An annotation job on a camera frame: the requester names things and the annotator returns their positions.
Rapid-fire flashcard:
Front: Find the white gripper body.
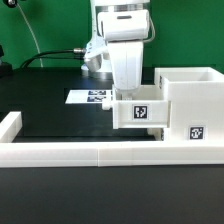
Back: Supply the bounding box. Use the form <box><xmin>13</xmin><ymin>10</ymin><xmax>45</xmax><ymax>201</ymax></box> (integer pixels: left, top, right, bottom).
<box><xmin>84</xmin><ymin>9</ymin><xmax>149</xmax><ymax>91</ymax></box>

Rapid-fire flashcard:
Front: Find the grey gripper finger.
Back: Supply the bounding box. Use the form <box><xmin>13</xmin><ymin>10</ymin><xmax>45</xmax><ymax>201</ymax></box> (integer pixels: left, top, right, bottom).
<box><xmin>121</xmin><ymin>91</ymin><xmax>133</xmax><ymax>100</ymax></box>

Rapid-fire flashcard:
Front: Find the white drawer tray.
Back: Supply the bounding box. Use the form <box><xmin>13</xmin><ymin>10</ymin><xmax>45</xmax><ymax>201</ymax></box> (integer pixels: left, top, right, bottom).
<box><xmin>102</xmin><ymin>85</ymin><xmax>169</xmax><ymax>129</ymax></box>
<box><xmin>147</xmin><ymin>128</ymin><xmax>165</xmax><ymax>141</ymax></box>

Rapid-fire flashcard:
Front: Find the white drawer cabinet box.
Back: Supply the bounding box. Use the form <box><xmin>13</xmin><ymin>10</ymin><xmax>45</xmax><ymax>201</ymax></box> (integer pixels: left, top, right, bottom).
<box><xmin>154</xmin><ymin>67</ymin><xmax>224</xmax><ymax>142</ymax></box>

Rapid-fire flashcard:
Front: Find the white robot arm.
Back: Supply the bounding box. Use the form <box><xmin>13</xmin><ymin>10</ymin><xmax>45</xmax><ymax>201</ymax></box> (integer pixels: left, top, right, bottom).
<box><xmin>82</xmin><ymin>0</ymin><xmax>155</xmax><ymax>99</ymax></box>

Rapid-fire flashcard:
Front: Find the white marker tag plate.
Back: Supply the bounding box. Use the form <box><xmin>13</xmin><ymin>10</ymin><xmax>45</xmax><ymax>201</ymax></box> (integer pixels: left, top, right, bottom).
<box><xmin>65</xmin><ymin>90</ymin><xmax>112</xmax><ymax>104</ymax></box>

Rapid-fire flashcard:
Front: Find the black device at left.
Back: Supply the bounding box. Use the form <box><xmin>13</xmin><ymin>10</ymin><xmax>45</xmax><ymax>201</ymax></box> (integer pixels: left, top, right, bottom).
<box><xmin>0</xmin><ymin>45</ymin><xmax>13</xmax><ymax>78</ymax></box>

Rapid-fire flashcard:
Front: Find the black cable with connector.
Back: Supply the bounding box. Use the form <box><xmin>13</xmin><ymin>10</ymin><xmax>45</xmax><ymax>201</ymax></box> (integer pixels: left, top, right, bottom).
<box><xmin>19</xmin><ymin>47</ymin><xmax>88</xmax><ymax>70</ymax></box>

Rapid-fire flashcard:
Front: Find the white thin cable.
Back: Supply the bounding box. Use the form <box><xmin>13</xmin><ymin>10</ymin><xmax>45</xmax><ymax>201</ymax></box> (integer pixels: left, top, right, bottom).
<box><xmin>16</xmin><ymin>3</ymin><xmax>45</xmax><ymax>69</ymax></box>

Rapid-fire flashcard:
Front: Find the white U-shaped border frame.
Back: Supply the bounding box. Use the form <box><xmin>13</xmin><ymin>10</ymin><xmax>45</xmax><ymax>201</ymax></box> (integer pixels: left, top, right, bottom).
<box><xmin>0</xmin><ymin>112</ymin><xmax>224</xmax><ymax>168</ymax></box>

